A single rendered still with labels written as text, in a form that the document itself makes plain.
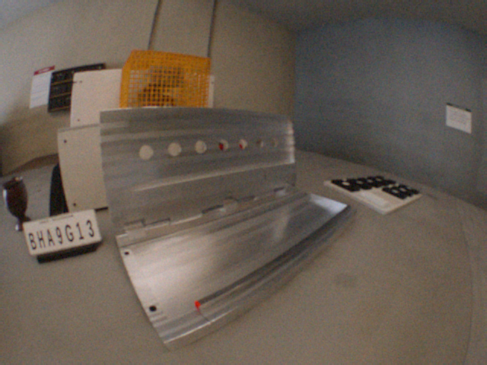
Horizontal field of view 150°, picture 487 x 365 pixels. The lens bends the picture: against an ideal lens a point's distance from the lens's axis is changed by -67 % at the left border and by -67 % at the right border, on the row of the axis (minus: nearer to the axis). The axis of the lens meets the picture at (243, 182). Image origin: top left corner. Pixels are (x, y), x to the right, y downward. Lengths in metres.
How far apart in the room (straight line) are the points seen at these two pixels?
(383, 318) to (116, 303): 0.31
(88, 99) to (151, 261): 0.55
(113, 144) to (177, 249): 0.17
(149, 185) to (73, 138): 0.23
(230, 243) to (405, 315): 0.28
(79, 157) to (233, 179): 0.34
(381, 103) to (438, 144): 0.84
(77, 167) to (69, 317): 0.31
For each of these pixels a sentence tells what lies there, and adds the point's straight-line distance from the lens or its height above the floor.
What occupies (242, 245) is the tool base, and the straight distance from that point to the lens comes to 0.29.
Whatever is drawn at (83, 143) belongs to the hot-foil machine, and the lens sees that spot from 0.46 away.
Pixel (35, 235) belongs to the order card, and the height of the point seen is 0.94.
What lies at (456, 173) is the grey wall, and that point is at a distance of 2.43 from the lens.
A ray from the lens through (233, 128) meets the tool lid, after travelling 0.39.
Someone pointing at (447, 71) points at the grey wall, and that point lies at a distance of 2.58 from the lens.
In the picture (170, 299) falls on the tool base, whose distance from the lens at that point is 0.22.
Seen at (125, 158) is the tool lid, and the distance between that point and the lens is 0.29.
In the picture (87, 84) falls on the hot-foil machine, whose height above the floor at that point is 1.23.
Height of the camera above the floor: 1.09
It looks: 18 degrees down
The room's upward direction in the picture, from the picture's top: 3 degrees clockwise
